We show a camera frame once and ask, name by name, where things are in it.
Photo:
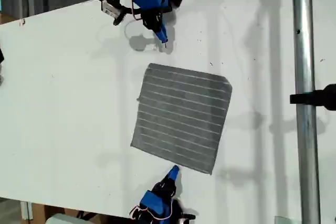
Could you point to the grey striped towel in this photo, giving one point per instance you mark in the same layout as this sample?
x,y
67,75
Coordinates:
x,y
181,119

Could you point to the white plastic object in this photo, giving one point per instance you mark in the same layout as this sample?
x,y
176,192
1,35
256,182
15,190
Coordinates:
x,y
61,218

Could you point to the brown cardboard box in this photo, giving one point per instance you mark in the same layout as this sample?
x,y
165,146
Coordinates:
x,y
52,209

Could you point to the white table leg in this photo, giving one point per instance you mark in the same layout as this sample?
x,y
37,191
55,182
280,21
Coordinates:
x,y
26,209

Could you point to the small black object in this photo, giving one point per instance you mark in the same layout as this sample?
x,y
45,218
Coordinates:
x,y
1,56

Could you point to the short black camera stalk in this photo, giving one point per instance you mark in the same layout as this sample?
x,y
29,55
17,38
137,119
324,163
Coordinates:
x,y
135,11

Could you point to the black white-labelled camera box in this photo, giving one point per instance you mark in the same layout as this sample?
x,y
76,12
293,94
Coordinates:
x,y
110,7
188,217

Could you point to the steel post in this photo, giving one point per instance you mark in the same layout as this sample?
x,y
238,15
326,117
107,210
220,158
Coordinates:
x,y
305,77

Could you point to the black post clamp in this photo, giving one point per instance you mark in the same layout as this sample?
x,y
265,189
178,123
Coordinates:
x,y
315,98

